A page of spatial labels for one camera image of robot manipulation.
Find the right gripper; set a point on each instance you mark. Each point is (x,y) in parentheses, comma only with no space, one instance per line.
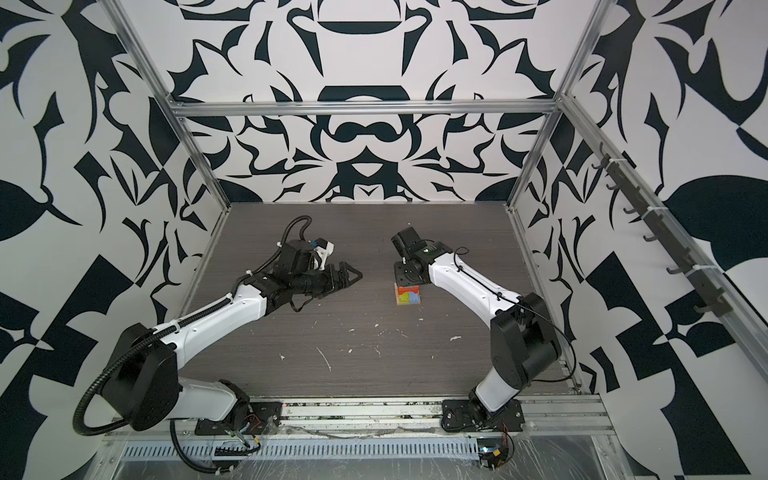
(400,274)

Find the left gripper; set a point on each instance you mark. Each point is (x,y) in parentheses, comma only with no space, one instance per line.
(343,282)

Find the natural wood long block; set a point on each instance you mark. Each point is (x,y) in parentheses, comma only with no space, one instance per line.
(410,288)

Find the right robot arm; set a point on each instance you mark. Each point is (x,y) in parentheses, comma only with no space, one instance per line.
(524,342)

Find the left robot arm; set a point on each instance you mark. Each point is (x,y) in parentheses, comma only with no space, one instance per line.
(142,382)

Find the green circuit board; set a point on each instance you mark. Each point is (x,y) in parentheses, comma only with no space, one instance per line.
(493,457)

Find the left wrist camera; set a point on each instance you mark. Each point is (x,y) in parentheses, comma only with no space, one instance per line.
(322,250)

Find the white slotted cable duct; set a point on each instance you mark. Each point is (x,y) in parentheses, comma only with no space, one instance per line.
(338,449)

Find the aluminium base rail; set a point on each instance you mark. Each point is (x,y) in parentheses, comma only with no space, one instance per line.
(412,417)

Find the black wall hook rack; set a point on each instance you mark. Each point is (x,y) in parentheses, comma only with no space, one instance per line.
(667,231)

